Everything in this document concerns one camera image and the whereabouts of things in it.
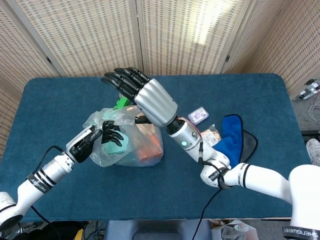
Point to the black metal frame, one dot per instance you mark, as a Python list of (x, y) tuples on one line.
[(311, 136)]

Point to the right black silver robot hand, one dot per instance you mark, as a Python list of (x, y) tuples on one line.
[(156, 102)]

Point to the woven folding screen panel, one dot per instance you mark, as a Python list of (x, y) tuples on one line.
[(87, 37), (287, 45), (15, 55), (187, 37)]

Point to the clear snack packet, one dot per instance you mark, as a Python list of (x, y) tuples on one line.
[(212, 136)]

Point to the white power strip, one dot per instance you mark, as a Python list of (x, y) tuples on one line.
[(310, 90)]

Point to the clear purple card case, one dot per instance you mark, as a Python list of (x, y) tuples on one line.
[(198, 115)]

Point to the green toy block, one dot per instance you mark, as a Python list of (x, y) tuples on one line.
[(121, 103)]

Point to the crumpled plastic bag with bottle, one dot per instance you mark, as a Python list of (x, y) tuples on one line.
[(235, 231)]

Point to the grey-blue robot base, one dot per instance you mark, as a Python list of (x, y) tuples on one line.
[(157, 230)]

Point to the teal cardboard box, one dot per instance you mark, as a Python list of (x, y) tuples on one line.
[(116, 148)]

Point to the black bag on floor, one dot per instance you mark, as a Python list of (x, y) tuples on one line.
[(70, 231)]

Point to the orange package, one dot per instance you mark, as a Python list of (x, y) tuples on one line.
[(150, 151)]

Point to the teal table cover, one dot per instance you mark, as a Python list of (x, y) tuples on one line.
[(125, 190)]

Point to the blue microfibre cloth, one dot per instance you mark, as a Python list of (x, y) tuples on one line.
[(232, 140)]

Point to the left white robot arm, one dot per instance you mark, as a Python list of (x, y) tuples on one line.
[(40, 180)]

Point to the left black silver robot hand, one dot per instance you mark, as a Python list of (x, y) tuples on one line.
[(82, 147)]

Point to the transparent plastic shopping bag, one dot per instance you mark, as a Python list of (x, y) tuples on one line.
[(145, 140)]

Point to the white sneaker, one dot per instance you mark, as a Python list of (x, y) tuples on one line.
[(313, 152)]

